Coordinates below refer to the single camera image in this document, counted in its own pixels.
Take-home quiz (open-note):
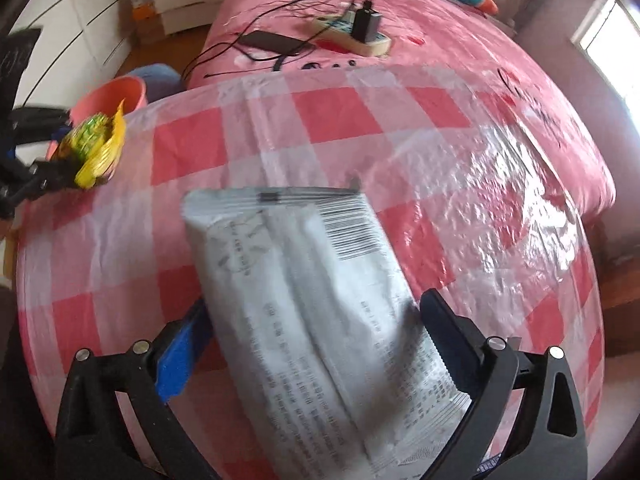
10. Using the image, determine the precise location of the yellow green candy wrapper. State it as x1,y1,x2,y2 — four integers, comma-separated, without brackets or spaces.
52,101,126,190

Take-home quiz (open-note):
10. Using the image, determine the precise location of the grey white snack bag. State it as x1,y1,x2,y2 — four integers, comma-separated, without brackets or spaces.
182,188,470,479

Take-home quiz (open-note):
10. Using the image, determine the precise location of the orange plastic trash bin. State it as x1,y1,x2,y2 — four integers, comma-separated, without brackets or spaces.
47,76,148,160

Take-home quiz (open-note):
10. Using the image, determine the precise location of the blue round stool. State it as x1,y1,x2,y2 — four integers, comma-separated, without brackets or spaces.
129,63,184,103

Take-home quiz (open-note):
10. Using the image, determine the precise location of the pink bed blanket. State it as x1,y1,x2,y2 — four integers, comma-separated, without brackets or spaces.
189,0,616,222

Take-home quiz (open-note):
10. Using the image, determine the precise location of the pink checkered plastic tablecloth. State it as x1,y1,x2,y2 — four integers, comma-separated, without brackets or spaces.
17,66,602,479

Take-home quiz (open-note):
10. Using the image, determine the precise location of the cream power strip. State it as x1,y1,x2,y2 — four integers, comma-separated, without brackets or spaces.
311,12,394,58

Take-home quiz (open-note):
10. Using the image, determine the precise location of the black charger adapter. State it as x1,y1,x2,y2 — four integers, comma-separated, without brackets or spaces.
350,0,382,44

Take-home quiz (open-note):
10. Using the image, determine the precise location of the bright window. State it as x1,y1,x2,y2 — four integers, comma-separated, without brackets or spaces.
572,0,639,116

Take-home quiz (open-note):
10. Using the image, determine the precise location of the black charging cable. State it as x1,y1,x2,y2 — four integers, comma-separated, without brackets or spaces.
179,0,374,84

